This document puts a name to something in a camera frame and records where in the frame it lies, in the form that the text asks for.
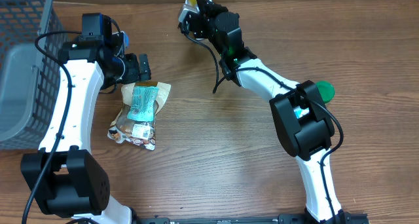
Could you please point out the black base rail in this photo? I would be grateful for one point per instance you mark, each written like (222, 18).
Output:
(226, 220)

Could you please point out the green lid white jar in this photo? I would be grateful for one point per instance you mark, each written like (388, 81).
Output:
(326, 90)

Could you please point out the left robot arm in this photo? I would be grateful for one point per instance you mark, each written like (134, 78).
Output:
(64, 178)

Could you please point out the teal white tissue pack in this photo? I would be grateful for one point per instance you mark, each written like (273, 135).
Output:
(300, 112)

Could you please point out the white barcode scanner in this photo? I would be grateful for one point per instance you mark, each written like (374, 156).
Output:
(190, 5)

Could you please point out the brown snack pouch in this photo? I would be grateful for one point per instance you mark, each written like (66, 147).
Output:
(135, 123)

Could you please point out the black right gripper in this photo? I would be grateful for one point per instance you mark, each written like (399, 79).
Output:
(205, 6)

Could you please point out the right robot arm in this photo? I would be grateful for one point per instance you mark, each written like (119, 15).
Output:
(303, 124)

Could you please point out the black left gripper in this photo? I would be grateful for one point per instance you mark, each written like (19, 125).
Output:
(143, 67)

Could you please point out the grey plastic mesh basket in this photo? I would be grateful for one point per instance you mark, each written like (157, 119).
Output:
(31, 33)

